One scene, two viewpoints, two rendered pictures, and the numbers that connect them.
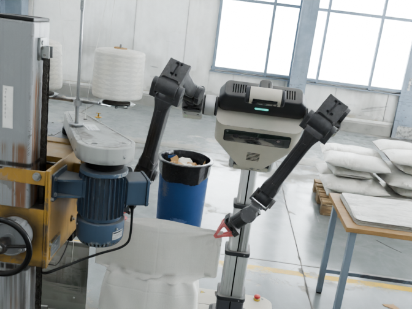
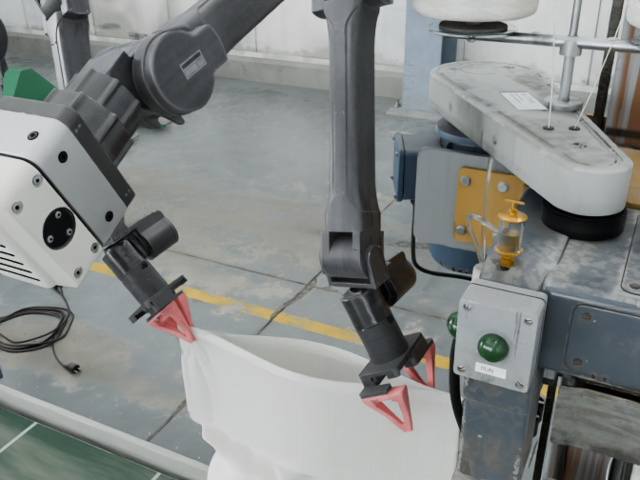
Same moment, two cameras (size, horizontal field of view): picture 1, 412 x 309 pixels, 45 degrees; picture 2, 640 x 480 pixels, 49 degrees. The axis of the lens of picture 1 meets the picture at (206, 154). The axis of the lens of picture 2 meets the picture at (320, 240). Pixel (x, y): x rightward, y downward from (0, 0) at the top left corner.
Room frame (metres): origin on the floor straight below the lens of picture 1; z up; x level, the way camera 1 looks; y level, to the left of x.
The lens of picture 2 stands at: (2.61, 0.54, 1.68)
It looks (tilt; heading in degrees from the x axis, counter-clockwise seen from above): 27 degrees down; 205
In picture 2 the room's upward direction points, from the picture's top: 1 degrees counter-clockwise
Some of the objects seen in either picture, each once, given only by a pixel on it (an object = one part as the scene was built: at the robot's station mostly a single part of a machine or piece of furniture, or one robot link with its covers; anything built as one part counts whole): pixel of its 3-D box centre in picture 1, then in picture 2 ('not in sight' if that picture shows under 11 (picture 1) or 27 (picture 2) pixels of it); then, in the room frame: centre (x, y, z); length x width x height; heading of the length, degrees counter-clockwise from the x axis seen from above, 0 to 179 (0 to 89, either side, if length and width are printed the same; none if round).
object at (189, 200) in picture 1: (181, 193); not in sight; (4.10, 0.17, 0.32); 0.51 x 0.48 x 0.65; 178
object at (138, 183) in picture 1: (134, 191); (415, 172); (1.53, 0.21, 1.25); 0.10 x 0.08 x 0.12; 23
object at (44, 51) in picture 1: (46, 49); not in sight; (1.42, 0.48, 1.68); 0.05 x 0.03 x 0.06; 178
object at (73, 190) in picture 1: (73, 184); not in sight; (1.45, 0.40, 1.27); 0.12 x 0.09 x 0.09; 178
